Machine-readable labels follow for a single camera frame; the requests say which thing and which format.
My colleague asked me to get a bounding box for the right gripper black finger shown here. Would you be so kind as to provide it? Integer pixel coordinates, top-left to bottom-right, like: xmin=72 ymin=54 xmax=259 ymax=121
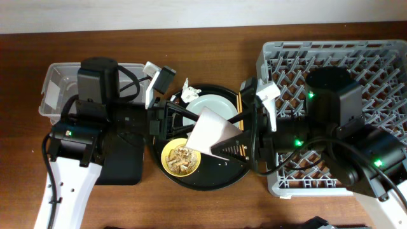
xmin=228 ymin=109 xmax=254 ymax=124
xmin=210 ymin=128 xmax=251 ymax=162

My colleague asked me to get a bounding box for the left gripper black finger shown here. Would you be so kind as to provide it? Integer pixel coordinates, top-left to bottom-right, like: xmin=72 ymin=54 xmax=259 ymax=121
xmin=166 ymin=101 xmax=199 ymax=120
xmin=167 ymin=124 xmax=195 ymax=137

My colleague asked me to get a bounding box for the grey round plate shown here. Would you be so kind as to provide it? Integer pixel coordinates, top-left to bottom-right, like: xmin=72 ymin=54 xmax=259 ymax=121
xmin=186 ymin=94 xmax=238 ymax=120

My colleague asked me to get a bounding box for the yellow bowl with food scraps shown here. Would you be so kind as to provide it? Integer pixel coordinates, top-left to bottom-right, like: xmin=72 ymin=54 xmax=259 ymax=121
xmin=160 ymin=138 xmax=201 ymax=177

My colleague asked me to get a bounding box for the pink cup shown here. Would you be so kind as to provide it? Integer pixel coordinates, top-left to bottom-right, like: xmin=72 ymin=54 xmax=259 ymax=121
xmin=185 ymin=107 xmax=242 ymax=161

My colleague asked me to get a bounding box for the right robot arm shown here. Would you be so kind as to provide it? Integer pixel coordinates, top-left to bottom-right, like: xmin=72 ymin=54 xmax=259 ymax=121
xmin=211 ymin=67 xmax=406 ymax=228

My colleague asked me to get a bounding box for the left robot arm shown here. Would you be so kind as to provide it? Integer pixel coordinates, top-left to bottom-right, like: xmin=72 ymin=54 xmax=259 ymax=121
xmin=35 ymin=57 xmax=198 ymax=228

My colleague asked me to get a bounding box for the grey dishwasher rack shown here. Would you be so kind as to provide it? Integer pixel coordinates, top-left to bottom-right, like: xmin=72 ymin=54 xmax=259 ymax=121
xmin=256 ymin=40 xmax=406 ymax=199

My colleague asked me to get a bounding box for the left wooden chopstick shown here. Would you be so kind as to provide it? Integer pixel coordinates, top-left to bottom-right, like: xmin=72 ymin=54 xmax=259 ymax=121
xmin=235 ymin=94 xmax=244 ymax=160

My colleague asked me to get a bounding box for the crumpled white tissue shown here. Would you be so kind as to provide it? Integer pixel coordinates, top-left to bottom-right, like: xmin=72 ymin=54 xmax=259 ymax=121
xmin=181 ymin=78 xmax=202 ymax=103

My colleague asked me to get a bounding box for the black rectangular tray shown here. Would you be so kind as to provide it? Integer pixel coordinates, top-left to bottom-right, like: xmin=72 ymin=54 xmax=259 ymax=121
xmin=95 ymin=128 xmax=146 ymax=186

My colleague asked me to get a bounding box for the clear plastic bin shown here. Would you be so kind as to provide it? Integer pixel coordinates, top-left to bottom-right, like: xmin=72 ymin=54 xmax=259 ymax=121
xmin=39 ymin=62 xmax=151 ymax=125

